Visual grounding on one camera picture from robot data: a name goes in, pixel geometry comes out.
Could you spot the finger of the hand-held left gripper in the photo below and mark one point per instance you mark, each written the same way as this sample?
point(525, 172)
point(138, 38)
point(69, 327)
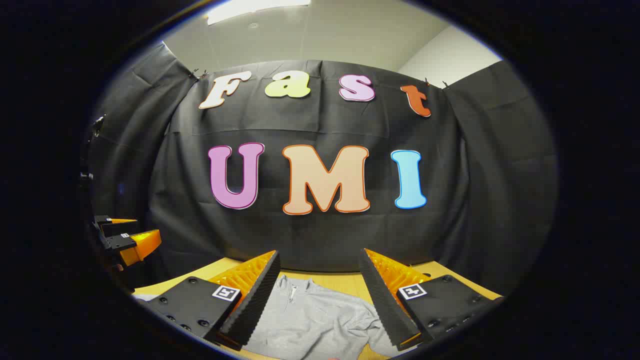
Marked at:
point(142, 245)
point(107, 221)

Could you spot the grey zip-neck sweatshirt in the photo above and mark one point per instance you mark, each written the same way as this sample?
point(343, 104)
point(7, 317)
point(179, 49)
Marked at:
point(320, 325)

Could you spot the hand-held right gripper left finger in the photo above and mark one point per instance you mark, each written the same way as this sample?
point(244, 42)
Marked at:
point(252, 305)

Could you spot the white ceiling light panel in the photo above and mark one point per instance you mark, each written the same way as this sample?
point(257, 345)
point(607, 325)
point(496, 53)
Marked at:
point(255, 9)

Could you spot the black backdrop cloth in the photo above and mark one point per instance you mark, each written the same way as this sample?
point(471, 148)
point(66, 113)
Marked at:
point(320, 235)

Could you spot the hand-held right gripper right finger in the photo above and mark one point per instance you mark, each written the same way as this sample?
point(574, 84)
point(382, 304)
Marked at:
point(385, 305)

